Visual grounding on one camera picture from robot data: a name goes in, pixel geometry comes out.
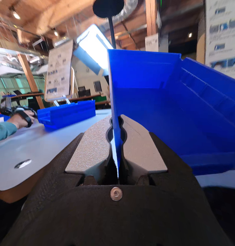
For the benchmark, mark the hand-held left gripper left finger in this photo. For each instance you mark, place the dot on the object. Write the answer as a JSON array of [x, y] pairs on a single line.
[[90, 149]]

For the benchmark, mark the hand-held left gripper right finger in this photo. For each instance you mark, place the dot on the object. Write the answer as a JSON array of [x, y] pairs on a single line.
[[142, 149]]

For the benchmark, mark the blue plastic bin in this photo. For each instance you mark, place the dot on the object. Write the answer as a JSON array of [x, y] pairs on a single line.
[[67, 115], [2, 117], [148, 96]]

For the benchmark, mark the another person's forearm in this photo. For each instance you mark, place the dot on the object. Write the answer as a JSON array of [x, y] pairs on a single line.
[[4, 130]]

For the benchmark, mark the green crate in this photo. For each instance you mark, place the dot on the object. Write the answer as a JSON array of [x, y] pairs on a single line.
[[100, 99]]

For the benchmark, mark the wooden desk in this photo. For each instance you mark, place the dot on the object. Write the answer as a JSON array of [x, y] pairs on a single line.
[[27, 95], [84, 98]]

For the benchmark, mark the white sign stand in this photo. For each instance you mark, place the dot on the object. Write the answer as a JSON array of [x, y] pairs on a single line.
[[61, 102]]

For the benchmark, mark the dark monitor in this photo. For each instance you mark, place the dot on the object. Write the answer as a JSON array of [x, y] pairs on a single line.
[[97, 86]]

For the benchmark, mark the printed instruction sheet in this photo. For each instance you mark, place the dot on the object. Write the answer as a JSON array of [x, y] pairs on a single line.
[[223, 38], [59, 71]]

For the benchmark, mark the wooden pillar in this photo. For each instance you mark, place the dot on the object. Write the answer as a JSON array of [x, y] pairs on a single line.
[[31, 80]]

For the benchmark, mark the white light panel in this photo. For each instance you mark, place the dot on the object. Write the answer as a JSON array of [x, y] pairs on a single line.
[[92, 50]]

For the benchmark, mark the white paper notice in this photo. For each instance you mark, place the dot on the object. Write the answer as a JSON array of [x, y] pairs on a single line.
[[151, 42]]

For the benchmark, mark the wooden sign board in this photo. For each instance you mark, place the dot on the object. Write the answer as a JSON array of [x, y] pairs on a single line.
[[201, 50]]

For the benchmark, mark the white ceiling spotlight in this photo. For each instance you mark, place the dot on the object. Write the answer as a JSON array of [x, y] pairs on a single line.
[[16, 15], [56, 33]]

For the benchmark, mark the black floor lamp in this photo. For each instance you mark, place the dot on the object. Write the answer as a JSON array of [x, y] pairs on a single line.
[[108, 7]]

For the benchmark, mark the wooden post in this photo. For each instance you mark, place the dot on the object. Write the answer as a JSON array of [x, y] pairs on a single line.
[[151, 17]]

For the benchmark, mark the silver air duct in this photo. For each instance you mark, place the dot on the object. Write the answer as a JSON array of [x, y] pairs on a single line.
[[129, 7]]

